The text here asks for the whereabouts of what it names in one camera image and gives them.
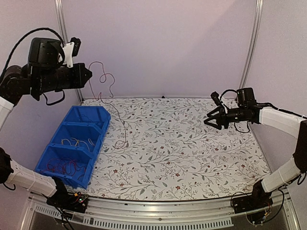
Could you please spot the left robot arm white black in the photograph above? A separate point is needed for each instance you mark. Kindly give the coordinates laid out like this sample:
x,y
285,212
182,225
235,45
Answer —
x,y
31,124

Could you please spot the right aluminium frame post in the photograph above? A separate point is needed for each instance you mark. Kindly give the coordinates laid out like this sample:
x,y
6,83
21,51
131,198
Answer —
x,y
252,43

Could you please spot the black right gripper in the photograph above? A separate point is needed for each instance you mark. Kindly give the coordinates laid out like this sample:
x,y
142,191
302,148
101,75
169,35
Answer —
x,y
222,116

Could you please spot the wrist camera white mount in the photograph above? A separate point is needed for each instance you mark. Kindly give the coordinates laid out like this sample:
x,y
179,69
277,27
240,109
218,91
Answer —
x,y
68,51
218,102

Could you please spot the front aluminium rail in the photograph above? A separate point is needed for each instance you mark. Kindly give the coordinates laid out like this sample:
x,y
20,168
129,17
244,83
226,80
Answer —
x,y
210,214

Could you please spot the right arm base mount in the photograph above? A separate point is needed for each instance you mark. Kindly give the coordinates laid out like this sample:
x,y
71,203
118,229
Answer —
x,y
257,209

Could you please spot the floral patterned table mat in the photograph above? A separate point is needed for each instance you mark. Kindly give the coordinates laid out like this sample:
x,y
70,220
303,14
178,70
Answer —
x,y
160,149

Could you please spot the aluminium frame post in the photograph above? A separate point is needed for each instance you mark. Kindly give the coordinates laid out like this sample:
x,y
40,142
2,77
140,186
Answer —
x,y
252,43
61,20

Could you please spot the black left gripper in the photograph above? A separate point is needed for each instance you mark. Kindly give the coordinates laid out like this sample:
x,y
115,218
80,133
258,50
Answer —
x,y
79,81

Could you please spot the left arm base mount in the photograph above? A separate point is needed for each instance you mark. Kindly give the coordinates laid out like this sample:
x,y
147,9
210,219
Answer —
x,y
76,202

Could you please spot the blue plastic divided bin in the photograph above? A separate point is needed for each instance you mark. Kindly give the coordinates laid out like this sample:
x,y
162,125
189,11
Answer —
x,y
73,150

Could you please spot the left aluminium frame post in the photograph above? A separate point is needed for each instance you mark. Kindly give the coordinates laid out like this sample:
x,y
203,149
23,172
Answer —
x,y
61,20

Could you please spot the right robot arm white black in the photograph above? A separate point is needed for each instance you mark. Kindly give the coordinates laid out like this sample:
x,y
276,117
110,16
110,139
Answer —
x,y
281,134

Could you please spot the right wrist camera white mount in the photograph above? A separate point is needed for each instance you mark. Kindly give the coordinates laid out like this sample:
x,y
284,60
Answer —
x,y
218,102

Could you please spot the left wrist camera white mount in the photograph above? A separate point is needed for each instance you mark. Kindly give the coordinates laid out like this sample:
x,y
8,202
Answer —
x,y
68,51

